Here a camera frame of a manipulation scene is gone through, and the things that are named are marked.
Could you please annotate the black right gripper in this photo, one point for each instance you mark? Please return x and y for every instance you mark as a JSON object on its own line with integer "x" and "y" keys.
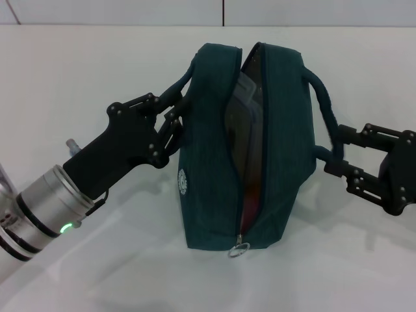
{"x": 403, "y": 169}

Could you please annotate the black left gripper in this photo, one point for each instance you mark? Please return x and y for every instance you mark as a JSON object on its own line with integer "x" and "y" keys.
{"x": 120, "y": 146}

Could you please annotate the dark teal fabric lunch bag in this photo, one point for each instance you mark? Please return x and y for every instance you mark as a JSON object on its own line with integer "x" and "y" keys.
{"x": 286, "y": 146}

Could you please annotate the clear plastic lunch box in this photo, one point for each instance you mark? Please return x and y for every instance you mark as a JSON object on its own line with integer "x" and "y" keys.
{"x": 247, "y": 94}

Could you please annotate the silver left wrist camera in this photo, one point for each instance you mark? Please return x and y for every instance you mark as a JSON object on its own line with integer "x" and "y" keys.
{"x": 4, "y": 178}

